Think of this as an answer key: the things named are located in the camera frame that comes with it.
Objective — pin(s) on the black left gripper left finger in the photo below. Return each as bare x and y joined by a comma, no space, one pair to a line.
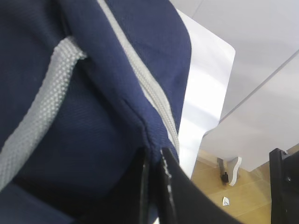
127,202

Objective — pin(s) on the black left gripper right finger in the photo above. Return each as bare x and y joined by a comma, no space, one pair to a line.
181,202

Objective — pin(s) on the navy insulated lunch bag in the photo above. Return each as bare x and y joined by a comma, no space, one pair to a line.
84,84

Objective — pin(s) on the white paper scrap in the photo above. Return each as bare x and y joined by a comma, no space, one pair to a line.
225,201

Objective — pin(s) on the grey table foot with caster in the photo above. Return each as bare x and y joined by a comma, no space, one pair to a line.
229,175

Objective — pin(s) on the black metal frame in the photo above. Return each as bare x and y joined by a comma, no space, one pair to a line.
284,175

